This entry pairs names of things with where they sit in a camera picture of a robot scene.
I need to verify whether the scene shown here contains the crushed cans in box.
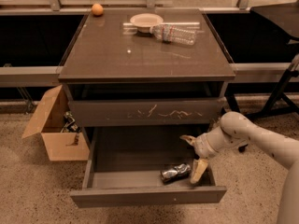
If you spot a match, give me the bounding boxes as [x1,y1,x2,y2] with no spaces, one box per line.
[61,111,80,133]

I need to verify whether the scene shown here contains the black rolling stand base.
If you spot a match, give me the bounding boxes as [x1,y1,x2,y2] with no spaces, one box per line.
[220,54,299,153]

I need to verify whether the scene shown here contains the open cardboard box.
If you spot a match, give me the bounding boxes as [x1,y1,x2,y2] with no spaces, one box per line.
[22,86,90,161]

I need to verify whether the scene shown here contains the grey closed top drawer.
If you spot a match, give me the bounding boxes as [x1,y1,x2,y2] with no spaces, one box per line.
[68,98,224,127]

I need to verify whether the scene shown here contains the open grey middle drawer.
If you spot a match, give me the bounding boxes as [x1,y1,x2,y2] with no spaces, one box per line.
[70,125,226,208]

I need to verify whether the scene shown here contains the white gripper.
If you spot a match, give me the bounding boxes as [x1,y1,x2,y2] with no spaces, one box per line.
[180,133,219,184]

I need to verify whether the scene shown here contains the clear plastic water bottle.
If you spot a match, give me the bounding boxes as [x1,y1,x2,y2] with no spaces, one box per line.
[149,24,196,46]

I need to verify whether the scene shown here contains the grey drawer cabinet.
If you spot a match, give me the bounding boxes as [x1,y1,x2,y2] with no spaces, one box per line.
[58,7,236,209]

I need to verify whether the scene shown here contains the orange fruit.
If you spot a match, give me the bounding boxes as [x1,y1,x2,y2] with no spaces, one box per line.
[92,4,104,16]

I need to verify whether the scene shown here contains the silver redbull can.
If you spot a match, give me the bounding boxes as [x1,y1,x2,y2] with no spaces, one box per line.
[160,163,191,183]

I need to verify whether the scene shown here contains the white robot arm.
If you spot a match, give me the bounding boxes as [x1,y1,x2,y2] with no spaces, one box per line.
[180,111,299,224]

